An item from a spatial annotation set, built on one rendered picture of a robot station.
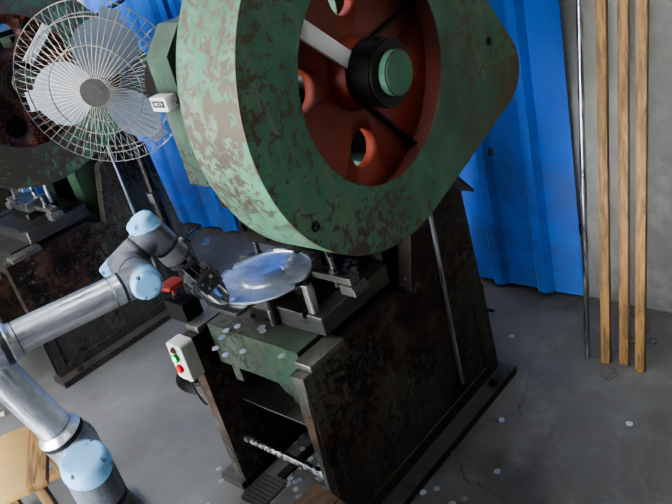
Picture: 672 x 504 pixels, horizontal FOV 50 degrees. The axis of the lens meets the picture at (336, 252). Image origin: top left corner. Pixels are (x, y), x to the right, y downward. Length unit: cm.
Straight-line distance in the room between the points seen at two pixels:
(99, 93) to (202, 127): 116
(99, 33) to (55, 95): 29
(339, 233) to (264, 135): 31
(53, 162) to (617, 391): 231
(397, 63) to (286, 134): 31
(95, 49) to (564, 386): 198
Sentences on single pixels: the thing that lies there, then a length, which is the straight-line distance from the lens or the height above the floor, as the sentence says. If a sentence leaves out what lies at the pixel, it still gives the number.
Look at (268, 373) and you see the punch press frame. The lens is 213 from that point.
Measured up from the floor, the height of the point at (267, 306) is 72.
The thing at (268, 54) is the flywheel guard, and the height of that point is 147.
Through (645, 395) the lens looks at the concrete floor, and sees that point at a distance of 265.
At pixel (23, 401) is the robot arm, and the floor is 83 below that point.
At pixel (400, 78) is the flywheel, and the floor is 132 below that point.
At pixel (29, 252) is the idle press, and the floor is 64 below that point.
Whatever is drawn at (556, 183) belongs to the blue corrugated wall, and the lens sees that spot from 290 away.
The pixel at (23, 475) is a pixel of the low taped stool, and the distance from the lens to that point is 255.
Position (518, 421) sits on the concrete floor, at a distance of 257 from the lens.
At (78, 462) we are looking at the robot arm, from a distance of 186.
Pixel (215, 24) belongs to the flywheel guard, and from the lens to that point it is 141.
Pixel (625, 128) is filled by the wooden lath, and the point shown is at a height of 85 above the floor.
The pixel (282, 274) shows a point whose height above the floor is 79.
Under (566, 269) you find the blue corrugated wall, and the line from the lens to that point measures 307.
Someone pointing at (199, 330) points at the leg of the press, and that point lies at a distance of 224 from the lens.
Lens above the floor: 172
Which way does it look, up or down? 26 degrees down
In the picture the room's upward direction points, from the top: 15 degrees counter-clockwise
